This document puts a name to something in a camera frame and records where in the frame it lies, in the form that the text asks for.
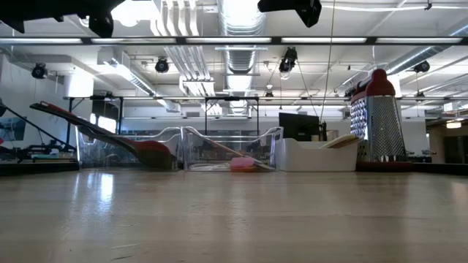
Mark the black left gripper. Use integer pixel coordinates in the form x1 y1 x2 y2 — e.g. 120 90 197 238
54 0 126 39

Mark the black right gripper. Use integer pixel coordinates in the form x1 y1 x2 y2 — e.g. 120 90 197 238
257 0 322 28

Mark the black slotted nylon spoon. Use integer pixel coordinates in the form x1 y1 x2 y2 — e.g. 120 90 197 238
29 103 177 170

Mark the red slotted silicone turner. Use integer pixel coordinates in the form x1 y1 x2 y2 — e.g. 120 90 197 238
124 140 173 156

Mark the cream coloured knife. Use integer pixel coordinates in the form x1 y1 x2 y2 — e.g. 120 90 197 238
320 133 362 150

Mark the grey spatula wooden handle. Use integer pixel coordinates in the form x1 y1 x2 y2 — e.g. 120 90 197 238
197 135 276 171

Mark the pink mini spatula clear handle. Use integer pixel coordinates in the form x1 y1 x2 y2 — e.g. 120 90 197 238
229 156 256 169

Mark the overhead light bar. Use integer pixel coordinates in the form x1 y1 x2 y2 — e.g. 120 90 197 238
0 35 468 47

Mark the black ceiling spotlight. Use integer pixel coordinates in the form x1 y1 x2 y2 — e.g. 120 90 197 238
154 57 170 74
31 62 48 80
413 60 431 74

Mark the black metal rack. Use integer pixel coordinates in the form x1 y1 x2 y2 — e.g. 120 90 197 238
64 95 261 136

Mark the black computer monitor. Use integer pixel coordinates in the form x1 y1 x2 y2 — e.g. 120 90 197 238
279 112 322 142

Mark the clear plastic bin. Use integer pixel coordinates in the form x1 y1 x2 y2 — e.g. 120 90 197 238
75 126 184 172
181 126 284 172

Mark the white plastic bin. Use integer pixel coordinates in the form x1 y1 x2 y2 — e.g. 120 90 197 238
279 137 361 172

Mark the metal box grater red trim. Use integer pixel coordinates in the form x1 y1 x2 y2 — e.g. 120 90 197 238
349 68 412 172

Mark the black hanging overhead camera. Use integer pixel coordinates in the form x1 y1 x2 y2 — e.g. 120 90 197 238
278 46 299 75

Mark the silver ventilation duct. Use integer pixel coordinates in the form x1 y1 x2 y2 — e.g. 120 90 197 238
218 0 268 116

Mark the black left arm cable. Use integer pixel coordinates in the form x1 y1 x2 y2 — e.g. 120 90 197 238
0 104 78 152

